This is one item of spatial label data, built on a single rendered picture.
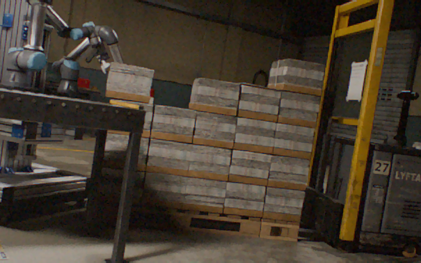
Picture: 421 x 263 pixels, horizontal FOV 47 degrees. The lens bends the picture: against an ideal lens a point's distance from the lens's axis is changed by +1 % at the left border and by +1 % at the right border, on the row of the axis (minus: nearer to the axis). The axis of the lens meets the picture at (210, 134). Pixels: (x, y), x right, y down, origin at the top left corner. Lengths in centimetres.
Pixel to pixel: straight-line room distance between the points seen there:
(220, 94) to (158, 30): 738
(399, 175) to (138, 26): 767
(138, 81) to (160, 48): 740
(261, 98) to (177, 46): 751
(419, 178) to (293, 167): 91
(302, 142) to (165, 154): 99
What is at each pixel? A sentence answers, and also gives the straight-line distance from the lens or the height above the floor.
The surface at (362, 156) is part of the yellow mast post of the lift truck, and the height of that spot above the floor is 69.
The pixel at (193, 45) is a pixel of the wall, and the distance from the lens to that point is 1101.
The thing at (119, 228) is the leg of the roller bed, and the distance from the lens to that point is 255.
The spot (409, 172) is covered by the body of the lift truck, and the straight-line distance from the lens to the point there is 376.
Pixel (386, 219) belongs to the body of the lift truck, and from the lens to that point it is 374.
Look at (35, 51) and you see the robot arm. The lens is 311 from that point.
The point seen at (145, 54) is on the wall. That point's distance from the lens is 1049.
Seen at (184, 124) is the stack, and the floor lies 72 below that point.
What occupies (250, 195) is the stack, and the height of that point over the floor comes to 30.
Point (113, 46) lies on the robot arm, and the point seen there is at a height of 122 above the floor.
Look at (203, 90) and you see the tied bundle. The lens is 331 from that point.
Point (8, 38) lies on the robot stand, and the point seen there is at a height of 112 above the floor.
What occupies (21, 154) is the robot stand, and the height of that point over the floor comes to 37.
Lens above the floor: 86
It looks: 3 degrees down
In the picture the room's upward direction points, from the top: 9 degrees clockwise
